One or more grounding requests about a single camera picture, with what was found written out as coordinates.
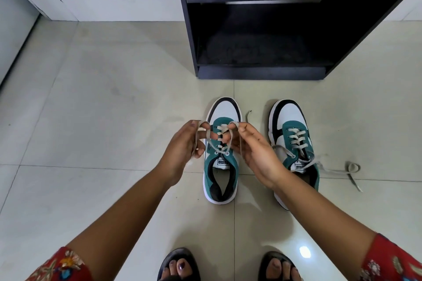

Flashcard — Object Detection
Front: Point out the person's left hand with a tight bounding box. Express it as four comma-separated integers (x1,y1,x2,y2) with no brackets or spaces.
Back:
155,120,220,189

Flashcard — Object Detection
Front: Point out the person's right hand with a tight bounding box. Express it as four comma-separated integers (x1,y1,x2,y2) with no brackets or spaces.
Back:
222,122,291,190

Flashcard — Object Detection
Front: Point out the grey shoelace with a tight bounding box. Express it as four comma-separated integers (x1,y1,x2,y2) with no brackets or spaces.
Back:
193,110,253,159
272,128,363,193

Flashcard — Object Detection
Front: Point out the person's right forearm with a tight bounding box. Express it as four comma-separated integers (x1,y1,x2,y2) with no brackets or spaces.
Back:
274,172,378,281

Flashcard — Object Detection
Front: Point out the person's left forearm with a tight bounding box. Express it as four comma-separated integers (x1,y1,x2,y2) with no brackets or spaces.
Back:
66,166,175,281

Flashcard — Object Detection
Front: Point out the green white sneaker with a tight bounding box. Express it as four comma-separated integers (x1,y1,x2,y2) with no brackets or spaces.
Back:
203,97,243,205
268,99,320,211

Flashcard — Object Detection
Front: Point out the black shelf unit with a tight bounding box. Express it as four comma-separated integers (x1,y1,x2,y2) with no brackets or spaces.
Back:
173,0,422,80

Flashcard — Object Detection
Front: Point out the black sandal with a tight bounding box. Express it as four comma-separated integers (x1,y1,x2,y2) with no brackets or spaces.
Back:
258,251,302,281
156,247,202,281

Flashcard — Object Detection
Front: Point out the person's left foot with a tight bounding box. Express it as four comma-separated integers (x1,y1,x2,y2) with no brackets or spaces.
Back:
161,258,193,281

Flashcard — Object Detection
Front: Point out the person's foot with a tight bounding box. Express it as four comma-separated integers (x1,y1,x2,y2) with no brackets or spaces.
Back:
161,258,193,281
265,258,301,281

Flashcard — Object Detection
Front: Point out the person's right foot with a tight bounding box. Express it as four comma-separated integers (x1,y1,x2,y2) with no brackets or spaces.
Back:
265,258,301,281

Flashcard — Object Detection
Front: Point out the red floral sleeve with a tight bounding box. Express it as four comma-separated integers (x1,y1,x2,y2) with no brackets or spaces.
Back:
359,233,422,281
25,246,94,281

